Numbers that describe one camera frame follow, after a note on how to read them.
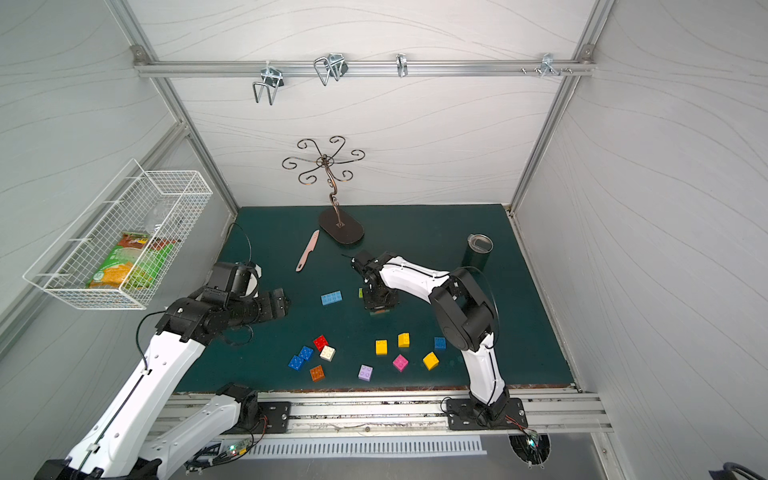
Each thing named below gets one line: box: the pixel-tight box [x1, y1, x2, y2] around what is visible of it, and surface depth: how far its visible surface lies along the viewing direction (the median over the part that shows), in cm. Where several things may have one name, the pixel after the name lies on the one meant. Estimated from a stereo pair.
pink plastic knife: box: [296, 230, 320, 272], surface depth 110 cm
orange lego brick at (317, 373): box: [310, 364, 325, 383], surface depth 81 cm
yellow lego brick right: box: [422, 351, 439, 371], surface depth 83 cm
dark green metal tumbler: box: [462, 233, 494, 269], surface depth 98 cm
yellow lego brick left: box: [375, 340, 388, 355], surface depth 86 cm
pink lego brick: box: [392, 354, 409, 373], surface depth 82 cm
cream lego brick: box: [319, 345, 336, 362], surface depth 85 cm
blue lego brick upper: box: [299, 346, 314, 361], surface depth 84 cm
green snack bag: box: [87, 232, 177, 290], surface depth 64 cm
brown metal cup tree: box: [282, 136, 365, 245], surface depth 97 cm
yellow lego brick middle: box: [398, 332, 410, 348], surface depth 87 cm
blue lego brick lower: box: [288, 355, 304, 371], surface depth 82 cm
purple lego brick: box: [358, 364, 373, 382], surface depth 81 cm
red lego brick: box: [314, 335, 329, 352], surface depth 86 cm
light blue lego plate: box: [320, 290, 343, 306], surface depth 97 cm
